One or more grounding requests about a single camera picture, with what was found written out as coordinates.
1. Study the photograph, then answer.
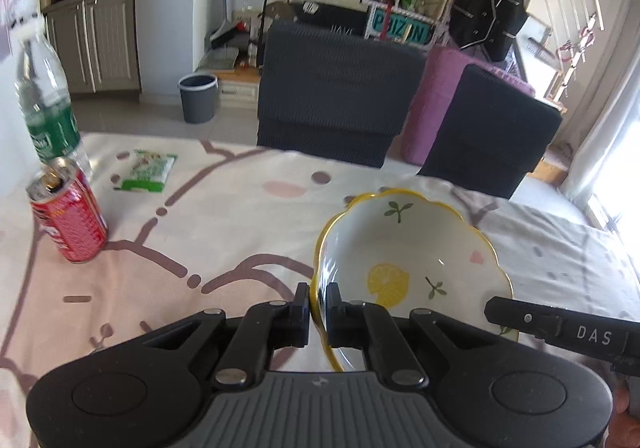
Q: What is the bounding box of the printed cartoon tablecloth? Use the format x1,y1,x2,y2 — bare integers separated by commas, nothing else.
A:
0,131,640,448

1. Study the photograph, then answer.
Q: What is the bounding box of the lemon print scalloped bowl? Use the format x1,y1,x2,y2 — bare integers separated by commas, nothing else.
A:
311,188,519,374

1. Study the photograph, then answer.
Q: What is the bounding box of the plastic water bottle green label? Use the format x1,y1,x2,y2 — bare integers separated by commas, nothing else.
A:
14,26,94,179

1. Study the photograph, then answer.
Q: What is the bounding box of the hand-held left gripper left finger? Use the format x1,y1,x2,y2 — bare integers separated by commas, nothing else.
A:
132,282,312,391

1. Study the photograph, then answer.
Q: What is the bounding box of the teal sign plate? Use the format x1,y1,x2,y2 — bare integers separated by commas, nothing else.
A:
369,8,434,47

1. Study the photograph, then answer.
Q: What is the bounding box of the green snack packet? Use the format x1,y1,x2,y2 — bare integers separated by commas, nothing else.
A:
114,149,179,193

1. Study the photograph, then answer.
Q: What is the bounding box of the black vest with white trim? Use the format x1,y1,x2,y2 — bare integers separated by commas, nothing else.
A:
448,0,539,62

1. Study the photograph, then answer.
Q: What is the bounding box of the person's right forearm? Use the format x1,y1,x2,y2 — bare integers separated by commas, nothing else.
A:
607,365,640,448

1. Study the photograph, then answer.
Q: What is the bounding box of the dark grey chair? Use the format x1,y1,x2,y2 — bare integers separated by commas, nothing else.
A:
256,21,429,168
417,64,564,200

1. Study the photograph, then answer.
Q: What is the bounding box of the white curtain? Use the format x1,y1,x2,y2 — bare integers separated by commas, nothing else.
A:
559,3,640,230

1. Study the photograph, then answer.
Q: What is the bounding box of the cream kitchen base cabinet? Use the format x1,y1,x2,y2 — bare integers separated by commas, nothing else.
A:
44,0,142,95

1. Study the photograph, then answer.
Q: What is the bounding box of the purple cushion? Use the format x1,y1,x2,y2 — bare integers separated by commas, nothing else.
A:
402,46,537,167

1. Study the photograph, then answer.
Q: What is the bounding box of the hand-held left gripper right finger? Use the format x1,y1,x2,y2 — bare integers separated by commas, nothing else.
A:
324,282,507,390

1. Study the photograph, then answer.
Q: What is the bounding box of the grey trash bin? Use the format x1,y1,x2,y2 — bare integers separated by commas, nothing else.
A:
178,73,220,124

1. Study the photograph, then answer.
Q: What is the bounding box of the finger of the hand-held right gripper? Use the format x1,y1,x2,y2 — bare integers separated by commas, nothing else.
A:
483,297,568,341

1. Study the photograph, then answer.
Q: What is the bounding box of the red drink can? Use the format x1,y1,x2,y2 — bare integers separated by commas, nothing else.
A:
25,155,109,264

